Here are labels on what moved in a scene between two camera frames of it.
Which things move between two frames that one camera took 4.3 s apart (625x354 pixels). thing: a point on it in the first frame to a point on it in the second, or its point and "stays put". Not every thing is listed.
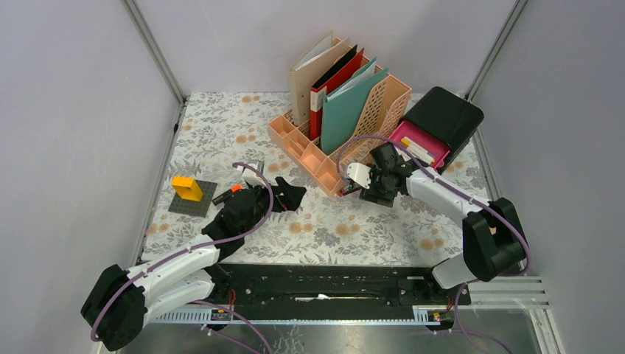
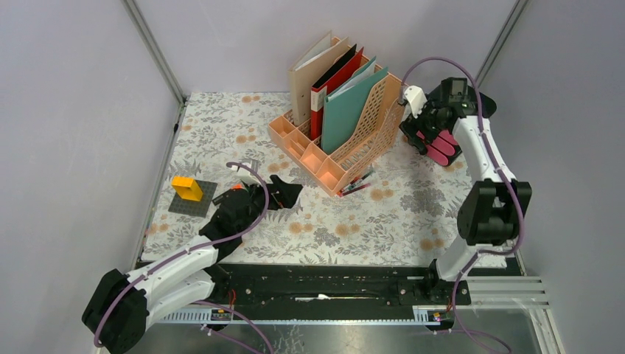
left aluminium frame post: x=155 y=49 stays put
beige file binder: x=304 y=74 stays put
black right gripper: x=373 y=195 to x=411 y=125
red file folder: x=320 y=90 stays put
